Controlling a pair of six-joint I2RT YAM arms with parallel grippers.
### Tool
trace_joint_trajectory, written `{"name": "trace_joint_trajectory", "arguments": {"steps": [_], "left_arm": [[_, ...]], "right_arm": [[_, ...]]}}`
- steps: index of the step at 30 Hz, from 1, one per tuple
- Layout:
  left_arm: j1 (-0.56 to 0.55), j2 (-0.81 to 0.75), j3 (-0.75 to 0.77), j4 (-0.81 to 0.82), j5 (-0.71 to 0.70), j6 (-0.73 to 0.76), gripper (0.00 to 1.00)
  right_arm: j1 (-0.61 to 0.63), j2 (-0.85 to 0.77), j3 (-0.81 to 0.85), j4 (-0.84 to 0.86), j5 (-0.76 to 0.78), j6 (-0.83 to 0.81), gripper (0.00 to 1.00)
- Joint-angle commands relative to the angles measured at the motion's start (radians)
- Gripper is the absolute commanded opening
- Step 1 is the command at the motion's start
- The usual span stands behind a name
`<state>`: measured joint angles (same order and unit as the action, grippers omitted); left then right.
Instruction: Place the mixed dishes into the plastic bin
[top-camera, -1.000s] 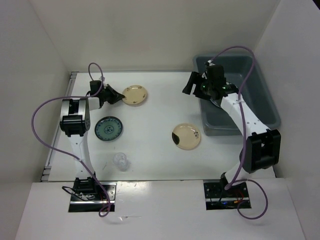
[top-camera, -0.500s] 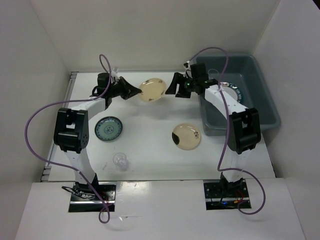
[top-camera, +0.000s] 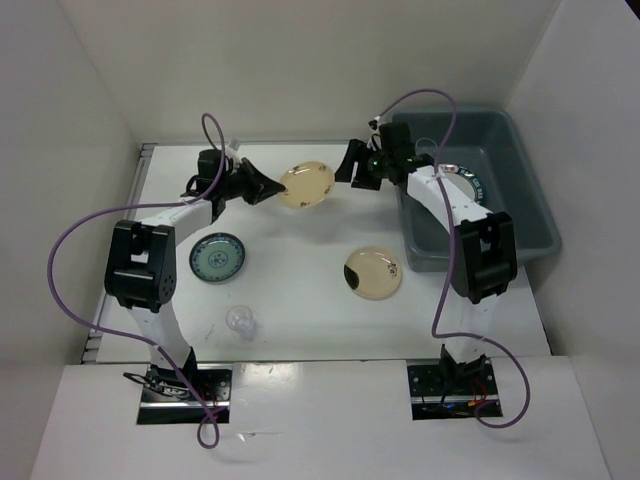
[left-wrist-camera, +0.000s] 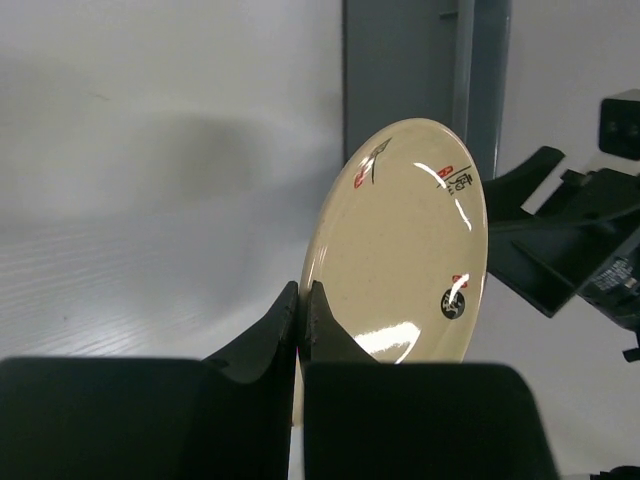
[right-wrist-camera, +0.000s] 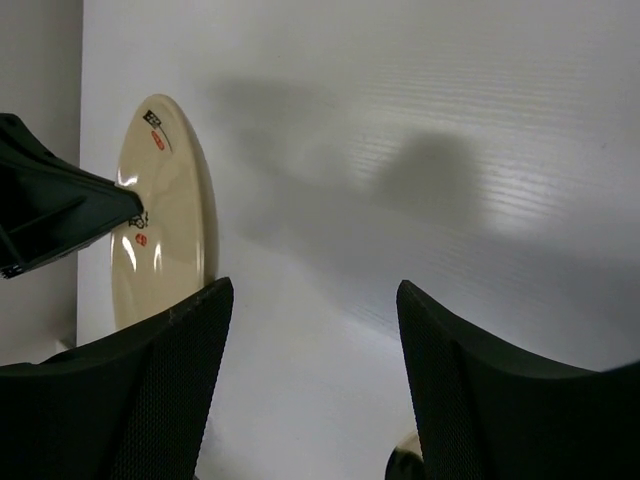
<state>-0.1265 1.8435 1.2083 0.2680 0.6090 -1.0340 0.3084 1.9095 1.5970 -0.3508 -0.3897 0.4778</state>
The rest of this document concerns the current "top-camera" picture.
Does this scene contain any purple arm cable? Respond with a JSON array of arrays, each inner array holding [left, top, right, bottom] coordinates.
[[47, 113, 234, 449], [372, 88, 531, 429]]

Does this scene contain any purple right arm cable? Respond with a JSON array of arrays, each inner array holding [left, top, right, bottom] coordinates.
[[372, 88, 531, 429]]

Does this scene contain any beige dish with flowers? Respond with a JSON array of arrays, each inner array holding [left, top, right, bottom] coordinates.
[[278, 161, 335, 209]]

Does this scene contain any blue floral green dish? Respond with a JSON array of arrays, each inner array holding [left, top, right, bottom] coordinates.
[[189, 232, 246, 283]]

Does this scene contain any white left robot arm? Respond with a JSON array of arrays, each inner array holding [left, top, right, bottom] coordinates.
[[105, 148, 285, 400]]

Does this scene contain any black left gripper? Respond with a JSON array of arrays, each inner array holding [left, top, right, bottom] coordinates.
[[218, 157, 284, 205]]

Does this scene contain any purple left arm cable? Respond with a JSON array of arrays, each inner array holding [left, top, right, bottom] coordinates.
[[47, 113, 234, 449]]

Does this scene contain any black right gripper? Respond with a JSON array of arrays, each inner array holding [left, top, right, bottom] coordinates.
[[331, 138, 392, 190]]

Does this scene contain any clear plastic cup in bin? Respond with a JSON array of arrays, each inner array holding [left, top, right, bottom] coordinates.
[[415, 137, 439, 157]]

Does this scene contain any beige dish with dark spot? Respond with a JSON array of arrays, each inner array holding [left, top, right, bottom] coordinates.
[[343, 246, 403, 300]]

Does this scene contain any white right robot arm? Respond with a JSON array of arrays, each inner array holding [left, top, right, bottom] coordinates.
[[335, 118, 518, 393]]

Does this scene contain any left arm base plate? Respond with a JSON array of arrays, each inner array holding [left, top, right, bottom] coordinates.
[[136, 363, 235, 426]]

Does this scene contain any grey plastic bin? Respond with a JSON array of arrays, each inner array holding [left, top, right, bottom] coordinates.
[[397, 105, 561, 272]]

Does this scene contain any clear plastic cup on table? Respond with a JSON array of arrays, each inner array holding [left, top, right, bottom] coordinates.
[[226, 305, 256, 342]]

